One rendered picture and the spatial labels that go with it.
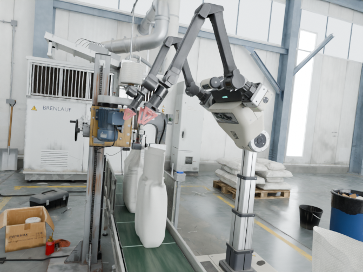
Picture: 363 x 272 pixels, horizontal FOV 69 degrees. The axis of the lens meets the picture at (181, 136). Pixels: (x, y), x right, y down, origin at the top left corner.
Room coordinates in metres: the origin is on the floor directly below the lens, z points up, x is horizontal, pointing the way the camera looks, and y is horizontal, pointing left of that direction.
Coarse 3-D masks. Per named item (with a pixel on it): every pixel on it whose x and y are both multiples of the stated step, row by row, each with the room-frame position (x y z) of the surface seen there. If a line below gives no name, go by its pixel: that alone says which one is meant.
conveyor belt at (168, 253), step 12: (120, 180) 3.56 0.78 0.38; (120, 192) 3.02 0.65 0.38; (120, 204) 2.61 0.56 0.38; (120, 216) 2.29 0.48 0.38; (132, 216) 2.31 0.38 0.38; (120, 228) 2.05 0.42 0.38; (132, 228) 2.07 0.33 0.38; (120, 240) 1.85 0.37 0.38; (132, 240) 1.86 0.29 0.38; (168, 240) 1.91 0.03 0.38; (132, 252) 1.70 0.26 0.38; (144, 252) 1.71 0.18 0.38; (156, 252) 1.72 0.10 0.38; (168, 252) 1.74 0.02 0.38; (180, 252) 1.75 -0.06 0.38; (132, 264) 1.55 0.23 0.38; (144, 264) 1.56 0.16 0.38; (156, 264) 1.58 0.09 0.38; (168, 264) 1.59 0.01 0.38; (180, 264) 1.60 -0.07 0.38
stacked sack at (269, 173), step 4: (256, 172) 4.84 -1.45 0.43; (260, 172) 4.78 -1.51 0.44; (264, 172) 4.71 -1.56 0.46; (268, 172) 4.66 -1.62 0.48; (272, 172) 4.69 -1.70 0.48; (276, 172) 4.72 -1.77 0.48; (280, 172) 4.76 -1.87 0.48; (284, 172) 4.79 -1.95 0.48; (288, 172) 4.83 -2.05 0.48; (264, 176) 4.68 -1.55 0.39; (268, 176) 4.65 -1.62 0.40; (272, 176) 4.67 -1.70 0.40; (276, 176) 4.72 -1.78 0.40; (280, 176) 4.75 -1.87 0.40; (284, 176) 4.78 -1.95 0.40; (288, 176) 4.83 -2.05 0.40
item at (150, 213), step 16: (144, 160) 1.91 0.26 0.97; (160, 160) 1.76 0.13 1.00; (144, 176) 1.89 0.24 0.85; (160, 176) 1.74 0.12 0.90; (144, 192) 1.81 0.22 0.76; (160, 192) 1.78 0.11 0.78; (144, 208) 1.78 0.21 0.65; (160, 208) 1.77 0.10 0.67; (144, 224) 1.76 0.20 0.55; (160, 224) 1.77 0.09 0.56; (144, 240) 1.76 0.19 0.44; (160, 240) 1.78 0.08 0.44
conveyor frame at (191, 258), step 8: (112, 216) 2.17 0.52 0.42; (112, 224) 2.02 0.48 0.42; (168, 224) 2.16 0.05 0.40; (112, 232) 2.07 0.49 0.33; (176, 232) 1.98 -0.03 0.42; (112, 240) 2.03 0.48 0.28; (176, 240) 1.95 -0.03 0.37; (112, 248) 1.89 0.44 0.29; (184, 248) 1.78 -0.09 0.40; (120, 256) 1.56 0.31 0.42; (192, 256) 1.64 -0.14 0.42; (120, 264) 1.47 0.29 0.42; (192, 264) 1.63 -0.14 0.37; (200, 264) 1.55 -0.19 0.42
